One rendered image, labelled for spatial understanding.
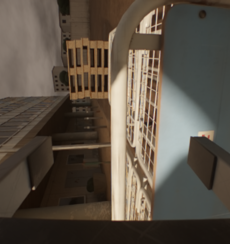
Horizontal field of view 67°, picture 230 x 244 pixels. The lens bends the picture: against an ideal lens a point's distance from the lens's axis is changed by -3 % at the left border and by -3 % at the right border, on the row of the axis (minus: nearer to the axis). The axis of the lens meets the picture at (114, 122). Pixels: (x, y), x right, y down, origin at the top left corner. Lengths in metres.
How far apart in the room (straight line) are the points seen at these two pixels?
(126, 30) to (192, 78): 0.11
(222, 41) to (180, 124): 0.12
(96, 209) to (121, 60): 5.91
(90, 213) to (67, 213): 0.71
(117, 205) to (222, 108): 0.21
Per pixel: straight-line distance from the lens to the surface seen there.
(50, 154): 0.16
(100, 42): 3.92
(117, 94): 0.23
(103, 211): 6.06
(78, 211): 6.06
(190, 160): 0.17
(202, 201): 0.35
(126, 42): 0.23
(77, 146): 5.45
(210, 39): 0.28
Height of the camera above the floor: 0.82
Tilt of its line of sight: 9 degrees down
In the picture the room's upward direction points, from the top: 92 degrees counter-clockwise
